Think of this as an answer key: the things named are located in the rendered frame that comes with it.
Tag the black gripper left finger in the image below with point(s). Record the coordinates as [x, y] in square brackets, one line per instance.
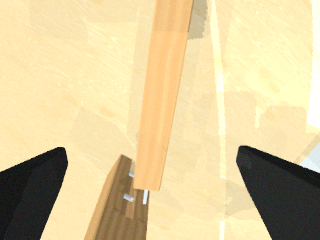
[28, 192]

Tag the light brown wooden rail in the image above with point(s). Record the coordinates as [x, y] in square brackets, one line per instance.
[169, 36]

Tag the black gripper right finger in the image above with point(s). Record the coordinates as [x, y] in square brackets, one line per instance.
[286, 195]

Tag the light wooden square post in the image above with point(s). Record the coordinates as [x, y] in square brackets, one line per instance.
[120, 212]

